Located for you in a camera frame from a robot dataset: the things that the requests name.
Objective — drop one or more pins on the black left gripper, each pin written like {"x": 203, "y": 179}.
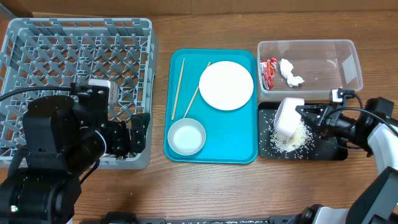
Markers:
{"x": 121, "y": 144}

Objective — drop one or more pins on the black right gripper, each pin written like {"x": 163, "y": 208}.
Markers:
{"x": 324, "y": 117}

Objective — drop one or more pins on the pile of rice grains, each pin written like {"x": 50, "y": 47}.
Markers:
{"x": 274, "y": 144}

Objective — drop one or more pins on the white bowl with rice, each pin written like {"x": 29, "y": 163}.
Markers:
{"x": 286, "y": 119}

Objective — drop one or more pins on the grey bowl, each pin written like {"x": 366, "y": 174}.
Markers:
{"x": 186, "y": 136}

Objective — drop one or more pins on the white tissue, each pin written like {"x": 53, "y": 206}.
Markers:
{"x": 286, "y": 71}

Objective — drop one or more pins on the red snack wrapper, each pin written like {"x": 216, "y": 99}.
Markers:
{"x": 268, "y": 72}

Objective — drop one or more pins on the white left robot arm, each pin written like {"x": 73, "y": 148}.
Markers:
{"x": 66, "y": 135}

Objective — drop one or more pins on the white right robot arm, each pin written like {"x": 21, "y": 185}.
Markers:
{"x": 375, "y": 131}

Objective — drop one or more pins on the black waste tray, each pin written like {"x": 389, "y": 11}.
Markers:
{"x": 324, "y": 149}

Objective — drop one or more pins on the clear plastic bin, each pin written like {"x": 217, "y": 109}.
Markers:
{"x": 323, "y": 64}

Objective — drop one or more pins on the wooden chopstick right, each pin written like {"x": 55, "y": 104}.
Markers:
{"x": 193, "y": 97}

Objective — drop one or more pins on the wooden chopstick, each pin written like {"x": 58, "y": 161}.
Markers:
{"x": 193, "y": 97}
{"x": 178, "y": 89}

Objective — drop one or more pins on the wooden chopstick left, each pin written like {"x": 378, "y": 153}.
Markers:
{"x": 178, "y": 89}

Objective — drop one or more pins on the teal plastic tray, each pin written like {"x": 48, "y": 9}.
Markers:
{"x": 231, "y": 136}

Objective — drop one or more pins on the white round plate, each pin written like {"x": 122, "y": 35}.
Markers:
{"x": 226, "y": 85}

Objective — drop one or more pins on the grey dish rack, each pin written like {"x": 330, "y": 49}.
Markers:
{"x": 44, "y": 56}

